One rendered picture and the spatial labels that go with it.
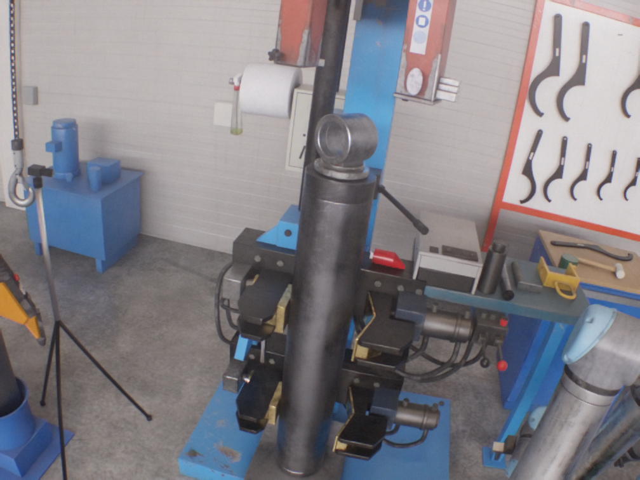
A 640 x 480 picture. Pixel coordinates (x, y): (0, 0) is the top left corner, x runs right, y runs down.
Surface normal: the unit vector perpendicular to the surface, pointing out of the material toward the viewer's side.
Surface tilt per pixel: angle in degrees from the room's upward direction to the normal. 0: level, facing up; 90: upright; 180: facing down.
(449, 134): 90
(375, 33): 90
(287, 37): 90
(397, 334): 0
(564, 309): 0
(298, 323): 90
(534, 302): 0
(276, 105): 116
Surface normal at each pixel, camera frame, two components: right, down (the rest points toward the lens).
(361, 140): 0.68, 0.18
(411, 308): 0.13, -0.89
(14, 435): 0.79, 0.36
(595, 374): -0.64, 0.10
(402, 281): -0.19, 0.41
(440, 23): -0.41, 0.36
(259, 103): -0.22, 0.68
